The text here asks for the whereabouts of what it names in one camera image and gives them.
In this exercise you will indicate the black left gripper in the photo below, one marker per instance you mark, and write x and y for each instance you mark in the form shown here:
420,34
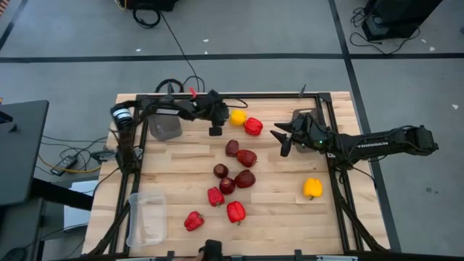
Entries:
212,107

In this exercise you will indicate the black aluminium table frame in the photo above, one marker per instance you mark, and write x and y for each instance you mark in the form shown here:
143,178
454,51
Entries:
272,96

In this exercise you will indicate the dark grey desk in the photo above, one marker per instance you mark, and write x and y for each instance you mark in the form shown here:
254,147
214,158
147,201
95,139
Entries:
21,152

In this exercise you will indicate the white panel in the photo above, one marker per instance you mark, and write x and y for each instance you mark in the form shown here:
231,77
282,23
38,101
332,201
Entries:
79,217

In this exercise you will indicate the black power adapter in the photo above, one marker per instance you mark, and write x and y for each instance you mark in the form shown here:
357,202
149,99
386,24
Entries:
64,165

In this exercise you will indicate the clear plastic bin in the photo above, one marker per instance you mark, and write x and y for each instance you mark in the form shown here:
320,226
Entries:
146,221

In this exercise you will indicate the small grey box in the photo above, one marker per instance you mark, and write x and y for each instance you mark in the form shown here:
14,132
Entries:
103,155

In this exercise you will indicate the red bell pepper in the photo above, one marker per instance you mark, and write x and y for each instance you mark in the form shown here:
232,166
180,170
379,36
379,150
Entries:
194,220
236,212
215,196
253,126

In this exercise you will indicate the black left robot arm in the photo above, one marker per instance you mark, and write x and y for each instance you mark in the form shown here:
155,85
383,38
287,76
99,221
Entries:
152,105

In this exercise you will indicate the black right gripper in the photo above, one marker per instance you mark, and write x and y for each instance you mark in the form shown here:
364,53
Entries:
308,134

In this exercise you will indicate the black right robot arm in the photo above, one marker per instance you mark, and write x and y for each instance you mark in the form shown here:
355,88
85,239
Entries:
380,145

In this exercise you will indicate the black desk base bar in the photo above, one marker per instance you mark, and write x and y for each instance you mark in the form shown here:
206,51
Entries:
61,194

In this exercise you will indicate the black table-level camera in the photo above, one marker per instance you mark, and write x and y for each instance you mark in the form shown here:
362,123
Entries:
212,250

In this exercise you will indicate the black equipment box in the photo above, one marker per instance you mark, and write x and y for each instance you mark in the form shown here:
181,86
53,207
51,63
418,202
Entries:
398,14

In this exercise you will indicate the yellow bell pepper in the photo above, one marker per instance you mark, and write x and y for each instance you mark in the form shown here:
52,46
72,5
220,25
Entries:
312,187
238,117

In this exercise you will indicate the black rail bracket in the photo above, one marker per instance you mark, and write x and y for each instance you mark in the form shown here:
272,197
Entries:
170,256
298,255

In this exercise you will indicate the black equipment case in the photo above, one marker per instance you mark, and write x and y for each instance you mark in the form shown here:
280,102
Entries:
152,3

